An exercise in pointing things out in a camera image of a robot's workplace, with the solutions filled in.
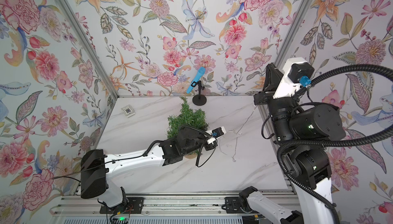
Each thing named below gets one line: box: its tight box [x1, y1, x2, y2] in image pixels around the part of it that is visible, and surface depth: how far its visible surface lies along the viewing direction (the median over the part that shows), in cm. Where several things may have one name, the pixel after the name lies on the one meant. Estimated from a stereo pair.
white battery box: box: [120, 104, 136, 119], surface depth 112 cm
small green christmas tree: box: [166, 96, 210, 139], surface depth 70 cm
